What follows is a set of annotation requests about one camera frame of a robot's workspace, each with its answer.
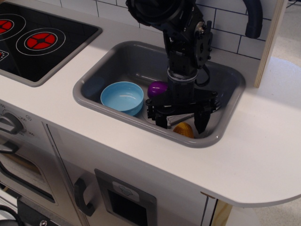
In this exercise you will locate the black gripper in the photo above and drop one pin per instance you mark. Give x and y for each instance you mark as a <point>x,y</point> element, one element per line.
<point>183,95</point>

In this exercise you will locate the yellow toy corn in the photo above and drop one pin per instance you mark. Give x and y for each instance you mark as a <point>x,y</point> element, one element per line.
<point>184,129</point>

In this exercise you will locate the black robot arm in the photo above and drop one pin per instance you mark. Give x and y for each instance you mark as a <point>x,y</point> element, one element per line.
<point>187,39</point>

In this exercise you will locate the light blue bowl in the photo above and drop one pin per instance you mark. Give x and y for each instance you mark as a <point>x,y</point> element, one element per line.
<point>123,96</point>

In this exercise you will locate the grey sink basin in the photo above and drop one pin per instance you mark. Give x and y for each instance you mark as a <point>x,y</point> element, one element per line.
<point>142,64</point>

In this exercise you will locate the grey toy fork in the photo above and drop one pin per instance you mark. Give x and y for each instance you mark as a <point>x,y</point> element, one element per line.
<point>175,119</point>

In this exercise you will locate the purple toy eggplant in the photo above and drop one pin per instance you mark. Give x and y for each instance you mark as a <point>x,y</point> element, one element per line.
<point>156,88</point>

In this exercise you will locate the grey dispenser panel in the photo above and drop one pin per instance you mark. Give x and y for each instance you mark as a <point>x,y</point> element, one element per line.
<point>127,202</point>

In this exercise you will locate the black faucet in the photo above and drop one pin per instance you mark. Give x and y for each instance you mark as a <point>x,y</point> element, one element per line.
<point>241,17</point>

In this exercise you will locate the light wooden side panel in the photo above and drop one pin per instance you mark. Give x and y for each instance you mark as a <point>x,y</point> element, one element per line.
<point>274,28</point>

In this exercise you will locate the black toy stovetop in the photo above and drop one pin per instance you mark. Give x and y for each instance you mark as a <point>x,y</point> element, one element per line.
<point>35,45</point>

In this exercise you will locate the grey oven knob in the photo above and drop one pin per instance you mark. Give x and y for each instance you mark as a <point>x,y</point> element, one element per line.
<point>10,124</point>

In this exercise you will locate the dark grey cabinet handle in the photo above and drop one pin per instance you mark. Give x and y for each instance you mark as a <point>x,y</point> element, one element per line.
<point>79,189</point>

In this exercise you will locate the grey oven door handle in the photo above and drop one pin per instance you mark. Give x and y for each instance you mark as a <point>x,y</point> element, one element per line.
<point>8,147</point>

